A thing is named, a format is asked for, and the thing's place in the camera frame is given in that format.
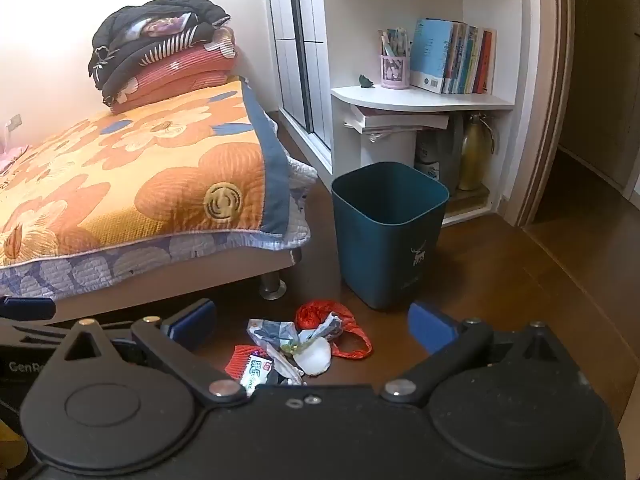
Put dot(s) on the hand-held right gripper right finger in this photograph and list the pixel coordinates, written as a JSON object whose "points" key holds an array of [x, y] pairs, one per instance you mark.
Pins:
{"points": [[430, 327]]}

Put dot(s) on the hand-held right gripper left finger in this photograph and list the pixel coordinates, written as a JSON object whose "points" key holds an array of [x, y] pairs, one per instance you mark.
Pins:
{"points": [[192, 321]]}

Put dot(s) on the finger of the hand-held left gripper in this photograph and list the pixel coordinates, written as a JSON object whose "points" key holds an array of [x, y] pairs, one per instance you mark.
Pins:
{"points": [[27, 307]]}

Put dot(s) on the red foam net sleeve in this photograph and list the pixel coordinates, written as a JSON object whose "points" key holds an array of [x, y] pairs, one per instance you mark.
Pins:
{"points": [[240, 361]]}

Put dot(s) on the grey printed wrapper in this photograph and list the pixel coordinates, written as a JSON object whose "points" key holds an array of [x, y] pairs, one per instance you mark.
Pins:
{"points": [[270, 330]]}

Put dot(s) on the small green white snack packet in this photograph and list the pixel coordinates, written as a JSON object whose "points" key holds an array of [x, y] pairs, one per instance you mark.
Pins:
{"points": [[256, 372]]}

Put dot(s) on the teal plastic trash bin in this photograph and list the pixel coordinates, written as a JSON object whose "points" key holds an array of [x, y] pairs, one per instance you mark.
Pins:
{"points": [[390, 250]]}

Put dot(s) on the colourful wrapper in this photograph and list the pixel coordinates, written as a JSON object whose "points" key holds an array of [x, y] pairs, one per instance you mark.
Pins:
{"points": [[330, 327]]}

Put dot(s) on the silver wrapper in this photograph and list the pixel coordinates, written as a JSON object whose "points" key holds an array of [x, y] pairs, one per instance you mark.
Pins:
{"points": [[287, 367]]}

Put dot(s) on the red plastic bag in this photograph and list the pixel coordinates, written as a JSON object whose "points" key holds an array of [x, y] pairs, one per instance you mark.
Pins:
{"points": [[312, 315]]}

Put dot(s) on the white round paper piece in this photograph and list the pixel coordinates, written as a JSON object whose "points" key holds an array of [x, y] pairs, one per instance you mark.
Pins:
{"points": [[312, 357]]}

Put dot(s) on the orange and blue bed cover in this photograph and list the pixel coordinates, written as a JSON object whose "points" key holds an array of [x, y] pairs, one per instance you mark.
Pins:
{"points": [[200, 247]]}

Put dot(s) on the metal bed leg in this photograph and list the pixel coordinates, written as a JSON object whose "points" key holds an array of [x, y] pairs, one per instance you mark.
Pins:
{"points": [[271, 287]]}

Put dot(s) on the pink cloth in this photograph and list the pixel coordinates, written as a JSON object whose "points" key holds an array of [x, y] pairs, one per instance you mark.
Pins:
{"points": [[11, 157]]}

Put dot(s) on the grey plastic jug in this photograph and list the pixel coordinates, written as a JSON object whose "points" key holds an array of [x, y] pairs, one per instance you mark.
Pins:
{"points": [[440, 155]]}

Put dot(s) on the gold thermos flask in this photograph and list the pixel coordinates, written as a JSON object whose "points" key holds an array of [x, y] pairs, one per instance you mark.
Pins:
{"points": [[475, 155]]}

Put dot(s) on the white cylinder column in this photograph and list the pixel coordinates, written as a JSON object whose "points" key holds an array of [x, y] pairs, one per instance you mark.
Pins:
{"points": [[387, 147]]}

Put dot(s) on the stack of papers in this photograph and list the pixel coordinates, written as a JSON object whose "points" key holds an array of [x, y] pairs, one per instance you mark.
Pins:
{"points": [[400, 120]]}

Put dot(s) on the red floral folded blanket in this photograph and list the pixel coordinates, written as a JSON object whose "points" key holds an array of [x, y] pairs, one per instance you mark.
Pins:
{"points": [[175, 75]]}

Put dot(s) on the small green figurine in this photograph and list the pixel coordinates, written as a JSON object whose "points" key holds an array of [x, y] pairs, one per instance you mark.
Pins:
{"points": [[367, 81]]}

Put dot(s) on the pink pen holder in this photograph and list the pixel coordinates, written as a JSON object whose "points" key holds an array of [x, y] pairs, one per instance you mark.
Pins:
{"points": [[396, 72]]}

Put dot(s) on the black floral folded blanket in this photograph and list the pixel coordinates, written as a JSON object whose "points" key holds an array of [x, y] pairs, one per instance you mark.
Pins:
{"points": [[120, 60]]}

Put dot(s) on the row of books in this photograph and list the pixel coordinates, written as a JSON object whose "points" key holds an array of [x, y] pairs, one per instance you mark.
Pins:
{"points": [[450, 55]]}

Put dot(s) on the white sliding door wardrobe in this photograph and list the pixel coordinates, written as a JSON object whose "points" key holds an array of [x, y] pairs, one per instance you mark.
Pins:
{"points": [[300, 60]]}

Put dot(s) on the bunch of pens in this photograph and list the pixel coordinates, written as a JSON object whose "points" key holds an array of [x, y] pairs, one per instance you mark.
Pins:
{"points": [[392, 42]]}

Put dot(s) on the black printed jacket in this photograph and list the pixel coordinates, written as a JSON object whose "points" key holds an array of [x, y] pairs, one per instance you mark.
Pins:
{"points": [[150, 10]]}

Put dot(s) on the white shelf unit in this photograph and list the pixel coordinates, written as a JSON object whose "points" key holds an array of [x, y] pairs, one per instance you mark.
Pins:
{"points": [[350, 0]]}

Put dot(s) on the wall socket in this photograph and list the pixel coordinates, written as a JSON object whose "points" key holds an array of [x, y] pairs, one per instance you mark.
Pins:
{"points": [[15, 121]]}

